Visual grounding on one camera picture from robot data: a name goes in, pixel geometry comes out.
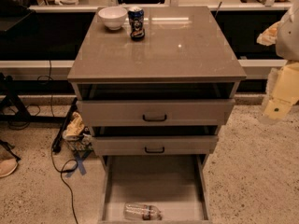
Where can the clear plastic water bottle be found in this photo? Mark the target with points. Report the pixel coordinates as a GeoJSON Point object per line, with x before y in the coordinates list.
{"type": "Point", "coordinates": [139, 211]}

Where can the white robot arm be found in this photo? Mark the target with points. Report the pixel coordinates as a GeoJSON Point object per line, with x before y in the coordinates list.
{"type": "Point", "coordinates": [287, 44]}

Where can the grey drawer cabinet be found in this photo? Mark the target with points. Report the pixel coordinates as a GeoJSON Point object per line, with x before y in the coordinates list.
{"type": "Point", "coordinates": [183, 56]}

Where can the grey top drawer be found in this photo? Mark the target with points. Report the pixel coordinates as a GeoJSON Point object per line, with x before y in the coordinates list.
{"type": "Point", "coordinates": [179, 112]}

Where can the grey drawer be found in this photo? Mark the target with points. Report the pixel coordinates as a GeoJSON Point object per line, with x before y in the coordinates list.
{"type": "Point", "coordinates": [173, 184]}
{"type": "Point", "coordinates": [179, 112]}
{"type": "Point", "coordinates": [173, 145]}

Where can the grey middle drawer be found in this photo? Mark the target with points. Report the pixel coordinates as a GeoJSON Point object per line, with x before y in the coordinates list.
{"type": "Point", "coordinates": [173, 145]}

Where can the grey bottom drawer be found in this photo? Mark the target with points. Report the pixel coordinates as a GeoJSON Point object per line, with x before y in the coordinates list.
{"type": "Point", "coordinates": [173, 184]}

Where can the blue soda can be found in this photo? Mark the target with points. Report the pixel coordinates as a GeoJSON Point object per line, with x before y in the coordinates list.
{"type": "Point", "coordinates": [136, 20]}

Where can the white ceramic bowl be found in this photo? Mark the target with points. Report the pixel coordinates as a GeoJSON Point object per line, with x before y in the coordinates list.
{"type": "Point", "coordinates": [113, 17]}

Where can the tan shoe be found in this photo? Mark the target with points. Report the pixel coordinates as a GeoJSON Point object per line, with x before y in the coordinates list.
{"type": "Point", "coordinates": [8, 164]}

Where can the black top drawer handle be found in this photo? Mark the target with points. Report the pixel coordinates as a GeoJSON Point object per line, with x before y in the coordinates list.
{"type": "Point", "coordinates": [161, 118]}

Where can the black drawer handle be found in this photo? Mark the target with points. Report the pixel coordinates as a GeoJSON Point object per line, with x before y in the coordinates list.
{"type": "Point", "coordinates": [159, 150]}
{"type": "Point", "coordinates": [161, 118]}

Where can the black middle drawer handle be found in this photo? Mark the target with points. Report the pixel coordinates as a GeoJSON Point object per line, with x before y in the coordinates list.
{"type": "Point", "coordinates": [159, 150]}

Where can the black table leg frame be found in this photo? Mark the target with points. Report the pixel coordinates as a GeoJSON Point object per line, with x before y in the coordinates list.
{"type": "Point", "coordinates": [22, 114]}

